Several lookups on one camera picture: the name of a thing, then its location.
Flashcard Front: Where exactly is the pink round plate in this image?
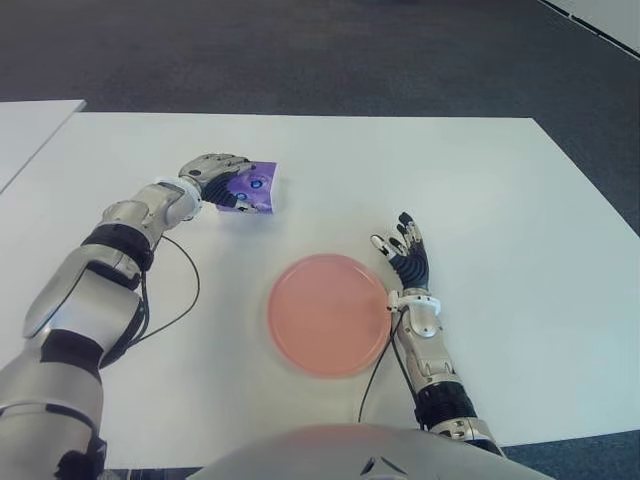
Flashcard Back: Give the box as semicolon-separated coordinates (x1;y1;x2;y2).
266;253;394;379

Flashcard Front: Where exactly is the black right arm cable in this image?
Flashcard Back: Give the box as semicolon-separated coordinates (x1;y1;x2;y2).
356;303;427;432

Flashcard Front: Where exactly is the white side table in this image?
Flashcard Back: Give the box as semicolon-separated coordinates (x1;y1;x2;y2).
0;99;87;195

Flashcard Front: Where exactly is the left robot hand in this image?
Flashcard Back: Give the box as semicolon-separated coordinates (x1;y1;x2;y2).
177;153;261;214

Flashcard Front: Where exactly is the purple tissue paper pack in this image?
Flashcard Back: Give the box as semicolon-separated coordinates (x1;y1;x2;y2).
212;159;280;217

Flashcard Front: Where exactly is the silver robot torso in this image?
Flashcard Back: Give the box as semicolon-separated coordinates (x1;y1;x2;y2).
187;423;552;480

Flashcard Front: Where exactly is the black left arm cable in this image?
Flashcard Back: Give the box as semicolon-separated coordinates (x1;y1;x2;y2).
98;233;202;372

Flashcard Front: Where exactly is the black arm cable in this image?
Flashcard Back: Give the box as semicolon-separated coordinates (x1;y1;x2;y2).
356;303;427;432
98;233;202;372

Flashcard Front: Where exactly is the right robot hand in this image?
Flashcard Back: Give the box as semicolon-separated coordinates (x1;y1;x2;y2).
369;211;433;291

